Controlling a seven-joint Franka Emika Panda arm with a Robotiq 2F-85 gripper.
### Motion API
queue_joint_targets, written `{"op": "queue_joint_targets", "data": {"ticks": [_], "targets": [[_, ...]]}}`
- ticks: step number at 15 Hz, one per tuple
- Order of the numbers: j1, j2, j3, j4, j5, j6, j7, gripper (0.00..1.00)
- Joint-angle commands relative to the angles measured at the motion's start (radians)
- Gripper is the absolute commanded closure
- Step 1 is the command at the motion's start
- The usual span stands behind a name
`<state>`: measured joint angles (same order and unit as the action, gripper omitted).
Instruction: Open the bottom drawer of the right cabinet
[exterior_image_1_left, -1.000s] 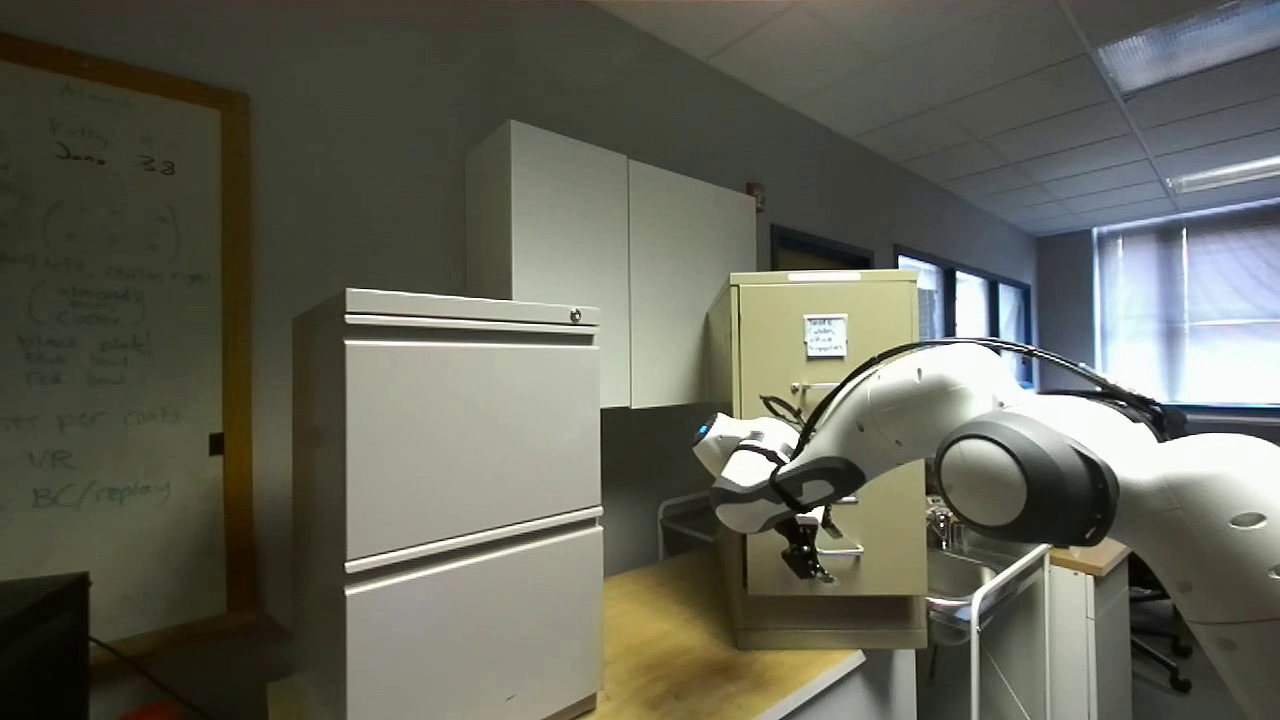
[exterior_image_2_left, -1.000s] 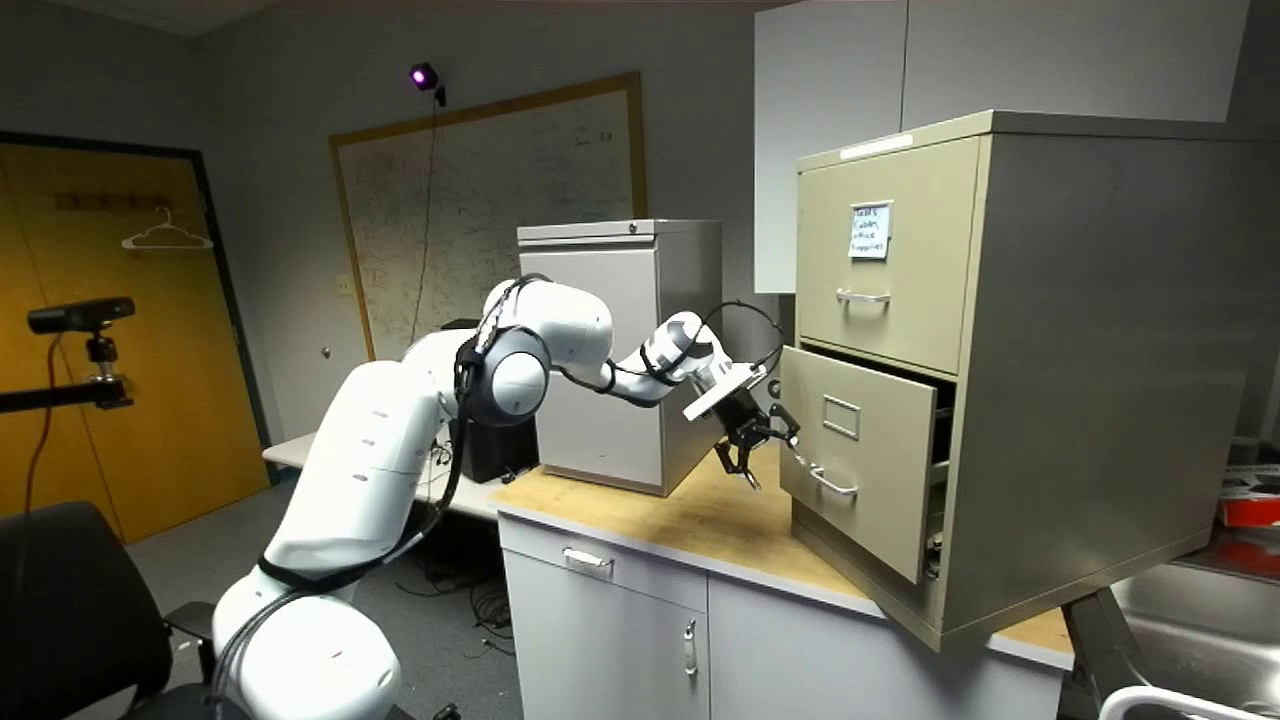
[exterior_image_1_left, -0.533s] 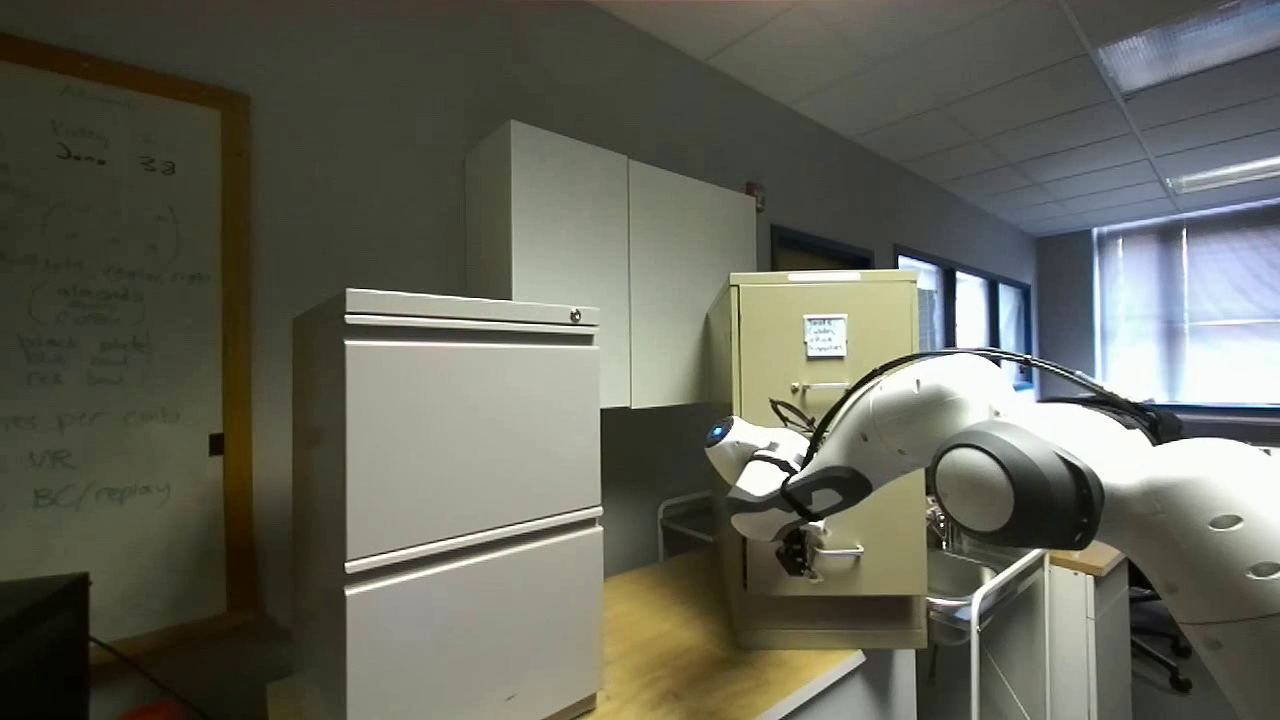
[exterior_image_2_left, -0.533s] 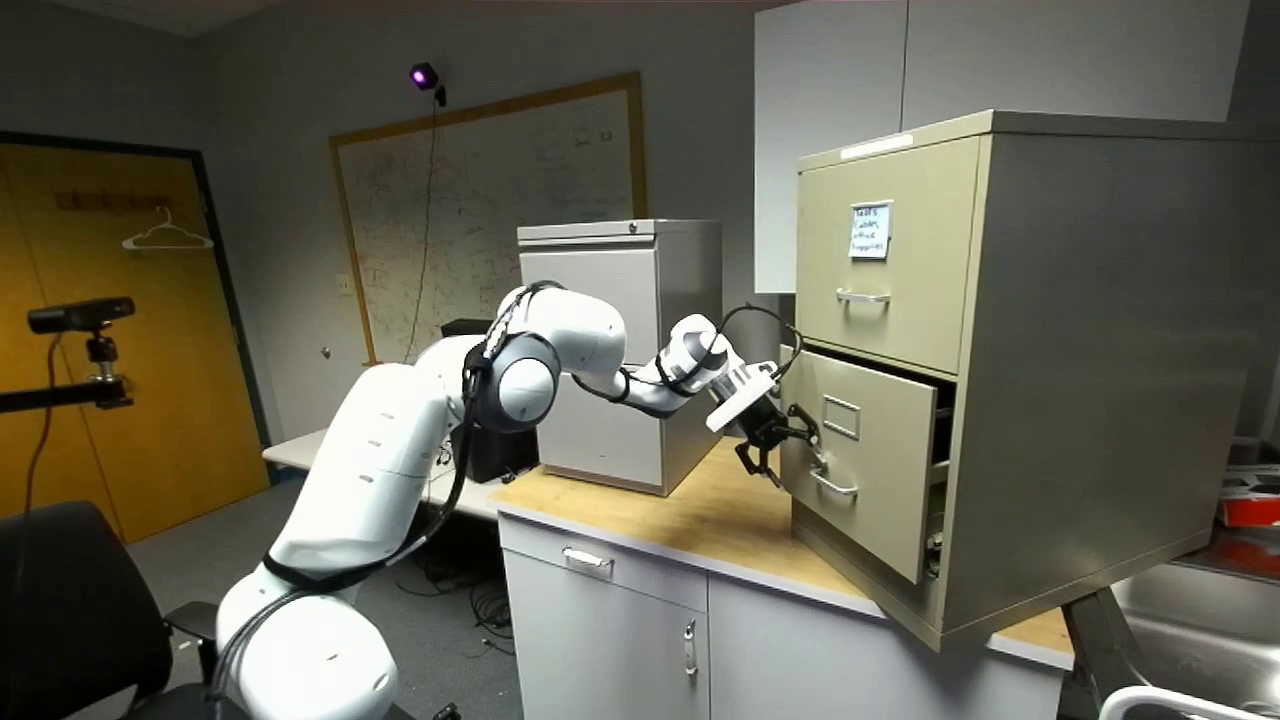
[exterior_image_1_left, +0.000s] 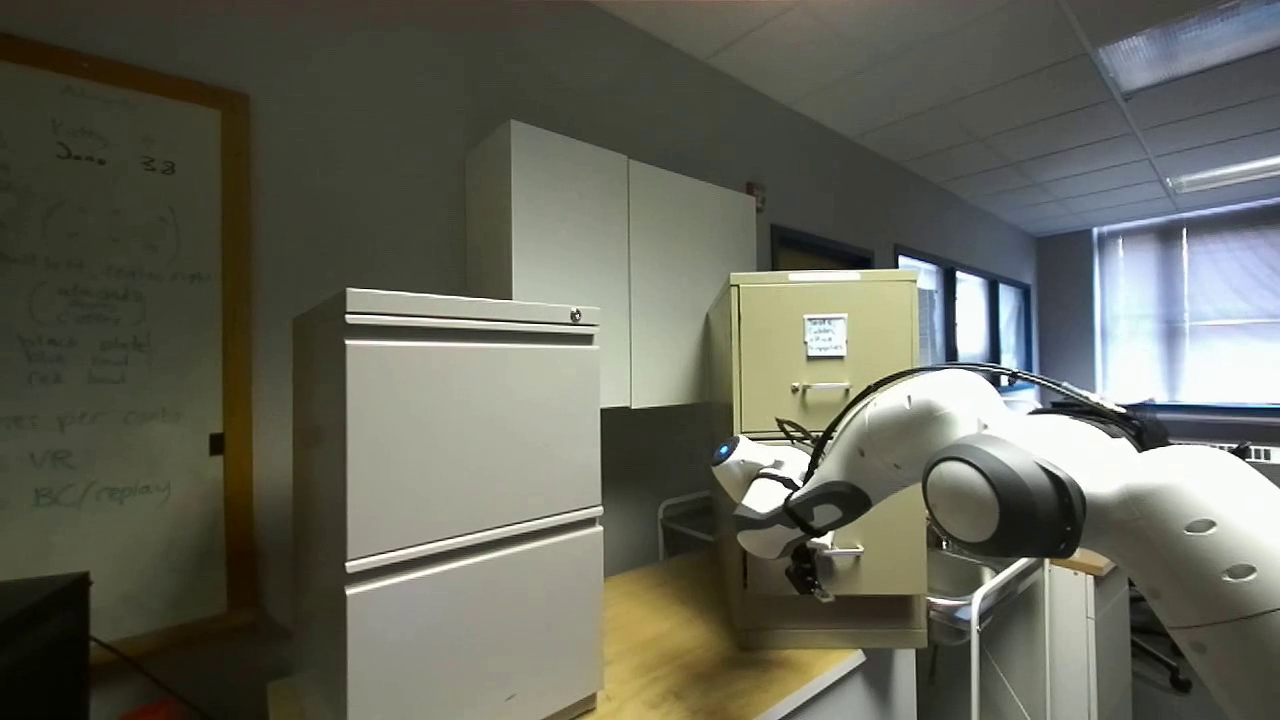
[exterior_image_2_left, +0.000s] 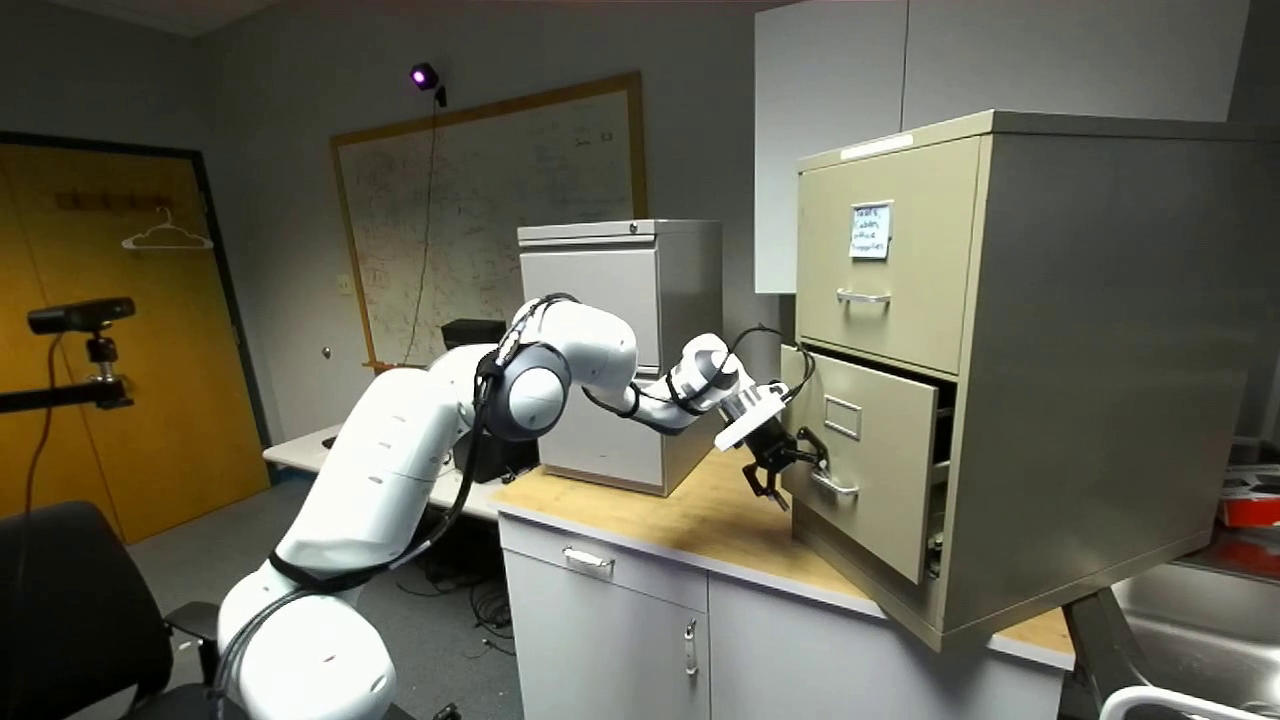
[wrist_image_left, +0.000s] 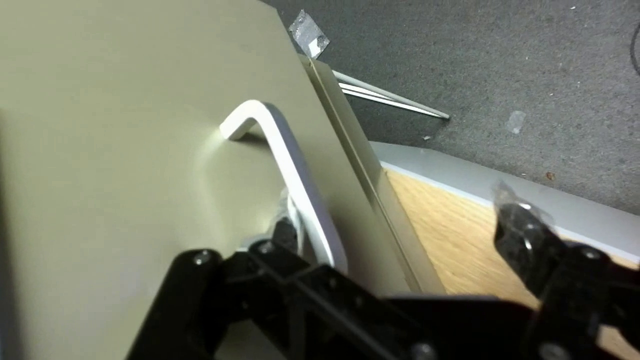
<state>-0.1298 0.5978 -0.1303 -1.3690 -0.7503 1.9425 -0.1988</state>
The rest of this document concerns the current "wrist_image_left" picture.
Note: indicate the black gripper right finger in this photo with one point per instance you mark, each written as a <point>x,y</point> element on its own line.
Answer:
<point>573,292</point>

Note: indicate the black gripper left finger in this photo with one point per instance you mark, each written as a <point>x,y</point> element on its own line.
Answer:
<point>267,307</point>

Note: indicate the beige filing cabinet drawer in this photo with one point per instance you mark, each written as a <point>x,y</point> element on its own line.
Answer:
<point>121,113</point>

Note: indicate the silver metal desk leg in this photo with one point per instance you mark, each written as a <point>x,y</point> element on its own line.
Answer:
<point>392,101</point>

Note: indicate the beige metal filing cabinet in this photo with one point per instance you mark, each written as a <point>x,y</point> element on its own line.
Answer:
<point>381,187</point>

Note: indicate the clear tape scrap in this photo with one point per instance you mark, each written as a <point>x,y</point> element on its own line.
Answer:
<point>516,123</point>
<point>310,35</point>

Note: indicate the white table with wooden top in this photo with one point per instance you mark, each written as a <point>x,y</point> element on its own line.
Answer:
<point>467,183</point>

